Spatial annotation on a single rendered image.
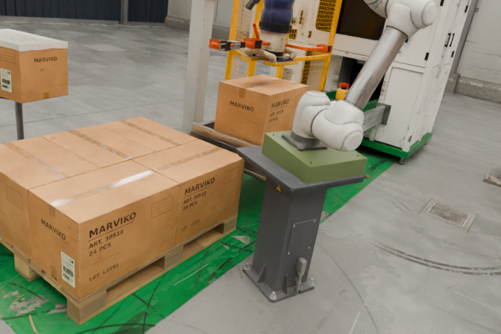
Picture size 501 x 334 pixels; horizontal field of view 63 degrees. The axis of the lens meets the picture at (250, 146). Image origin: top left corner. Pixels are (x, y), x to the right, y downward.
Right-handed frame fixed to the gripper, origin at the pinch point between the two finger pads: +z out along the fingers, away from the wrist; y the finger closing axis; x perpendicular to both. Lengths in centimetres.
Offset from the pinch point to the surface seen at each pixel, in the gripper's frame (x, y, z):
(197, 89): -192, -118, 46
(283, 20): -87, -75, -28
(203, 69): -196, -112, 28
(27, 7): -1179, -116, 180
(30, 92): -163, 3, 116
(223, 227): -46, -110, 104
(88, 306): -4, -30, 151
